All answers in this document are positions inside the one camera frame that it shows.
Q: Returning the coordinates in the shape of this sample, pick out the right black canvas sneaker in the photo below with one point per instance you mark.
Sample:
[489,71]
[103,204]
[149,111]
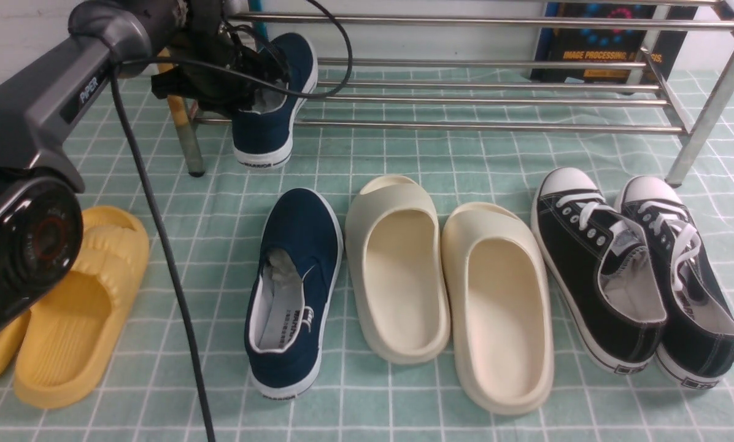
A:
[697,343]

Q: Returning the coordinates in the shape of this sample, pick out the left cream slide slipper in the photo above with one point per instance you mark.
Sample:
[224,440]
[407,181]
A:
[393,245]

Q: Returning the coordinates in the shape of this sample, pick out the black canvas sneaker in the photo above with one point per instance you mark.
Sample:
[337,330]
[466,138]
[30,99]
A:
[697,343]
[601,261]

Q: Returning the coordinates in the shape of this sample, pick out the teal pole behind rack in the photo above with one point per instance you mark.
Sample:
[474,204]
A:
[255,5]

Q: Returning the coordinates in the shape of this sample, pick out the green checkered cloth mat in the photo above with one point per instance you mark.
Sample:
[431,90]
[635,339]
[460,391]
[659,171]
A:
[215,223]

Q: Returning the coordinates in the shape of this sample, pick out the navy slip-on shoe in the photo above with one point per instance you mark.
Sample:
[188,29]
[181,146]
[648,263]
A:
[262,135]
[298,265]

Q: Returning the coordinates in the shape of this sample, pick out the right cream slide slipper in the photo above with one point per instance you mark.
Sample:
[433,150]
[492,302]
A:
[500,307]

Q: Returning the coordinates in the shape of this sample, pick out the metal shoe rack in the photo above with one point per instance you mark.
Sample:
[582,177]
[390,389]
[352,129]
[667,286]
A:
[646,87]

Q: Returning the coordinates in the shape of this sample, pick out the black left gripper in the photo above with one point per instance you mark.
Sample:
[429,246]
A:
[218,64]

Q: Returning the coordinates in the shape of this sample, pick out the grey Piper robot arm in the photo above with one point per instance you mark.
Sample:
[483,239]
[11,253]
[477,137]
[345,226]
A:
[41,223]

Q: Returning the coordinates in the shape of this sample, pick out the dark image processing book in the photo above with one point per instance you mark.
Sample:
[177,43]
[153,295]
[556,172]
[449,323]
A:
[600,45]

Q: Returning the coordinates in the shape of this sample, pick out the left black canvas sneaker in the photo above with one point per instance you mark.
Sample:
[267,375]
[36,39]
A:
[601,261]

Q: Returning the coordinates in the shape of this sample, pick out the cream slide slipper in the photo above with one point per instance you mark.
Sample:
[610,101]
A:
[500,307]
[393,245]

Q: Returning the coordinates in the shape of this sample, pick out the right yellow slide slipper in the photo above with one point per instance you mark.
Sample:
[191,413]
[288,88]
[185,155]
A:
[72,332]

